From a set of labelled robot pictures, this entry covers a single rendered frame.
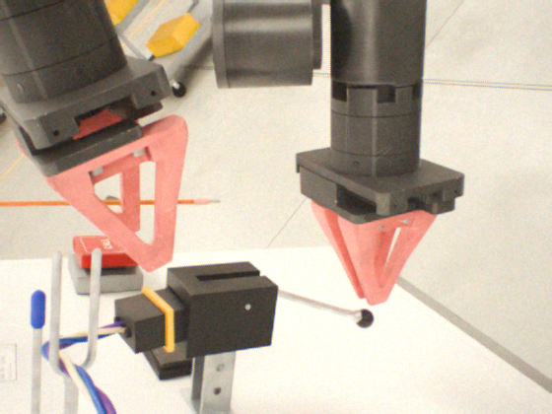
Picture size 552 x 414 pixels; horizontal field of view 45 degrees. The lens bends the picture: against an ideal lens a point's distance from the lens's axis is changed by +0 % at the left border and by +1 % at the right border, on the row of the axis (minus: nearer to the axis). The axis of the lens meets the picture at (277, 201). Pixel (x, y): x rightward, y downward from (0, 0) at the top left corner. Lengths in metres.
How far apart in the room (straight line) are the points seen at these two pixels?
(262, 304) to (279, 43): 0.15
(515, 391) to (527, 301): 1.22
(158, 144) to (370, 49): 0.14
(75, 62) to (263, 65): 0.12
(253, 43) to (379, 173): 0.11
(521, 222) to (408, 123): 1.51
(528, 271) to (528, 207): 0.21
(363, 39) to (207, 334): 0.19
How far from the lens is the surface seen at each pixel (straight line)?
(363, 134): 0.40
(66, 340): 0.37
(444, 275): 1.91
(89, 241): 0.61
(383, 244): 0.47
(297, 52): 0.39
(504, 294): 1.79
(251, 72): 0.39
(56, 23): 0.31
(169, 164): 0.32
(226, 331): 0.40
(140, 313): 0.38
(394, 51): 0.39
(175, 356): 0.48
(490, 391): 0.53
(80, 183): 0.31
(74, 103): 0.29
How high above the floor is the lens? 1.33
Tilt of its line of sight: 30 degrees down
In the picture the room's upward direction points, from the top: 45 degrees counter-clockwise
